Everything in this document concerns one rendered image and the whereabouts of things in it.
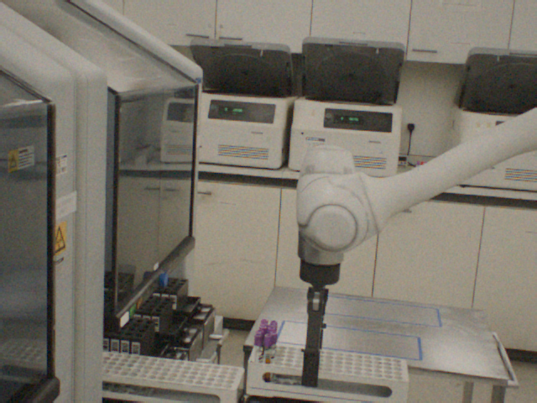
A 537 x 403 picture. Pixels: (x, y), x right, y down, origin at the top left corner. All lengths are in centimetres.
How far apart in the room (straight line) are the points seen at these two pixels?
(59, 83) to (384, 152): 267
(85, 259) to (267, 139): 247
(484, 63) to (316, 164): 267
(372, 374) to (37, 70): 78
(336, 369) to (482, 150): 48
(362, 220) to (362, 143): 253
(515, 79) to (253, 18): 141
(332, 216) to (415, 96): 318
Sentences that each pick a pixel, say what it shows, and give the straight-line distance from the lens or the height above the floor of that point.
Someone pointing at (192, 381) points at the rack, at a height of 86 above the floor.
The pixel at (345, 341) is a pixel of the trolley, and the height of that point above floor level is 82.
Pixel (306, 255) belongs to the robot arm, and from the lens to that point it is 127.
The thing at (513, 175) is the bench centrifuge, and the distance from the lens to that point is 367.
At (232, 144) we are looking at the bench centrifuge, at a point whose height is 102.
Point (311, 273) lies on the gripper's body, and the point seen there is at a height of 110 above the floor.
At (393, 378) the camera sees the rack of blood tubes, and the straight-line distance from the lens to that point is 134.
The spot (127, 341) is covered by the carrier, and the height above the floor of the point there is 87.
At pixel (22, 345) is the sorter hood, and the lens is 101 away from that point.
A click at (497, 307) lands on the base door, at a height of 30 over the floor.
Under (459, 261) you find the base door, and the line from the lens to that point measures 372.
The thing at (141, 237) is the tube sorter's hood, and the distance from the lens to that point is 146.
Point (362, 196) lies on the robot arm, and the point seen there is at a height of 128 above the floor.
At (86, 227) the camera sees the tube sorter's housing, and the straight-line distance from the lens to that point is 120.
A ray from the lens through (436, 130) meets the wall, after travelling 422.
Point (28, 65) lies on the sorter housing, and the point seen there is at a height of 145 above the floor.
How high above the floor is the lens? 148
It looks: 12 degrees down
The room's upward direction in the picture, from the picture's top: 4 degrees clockwise
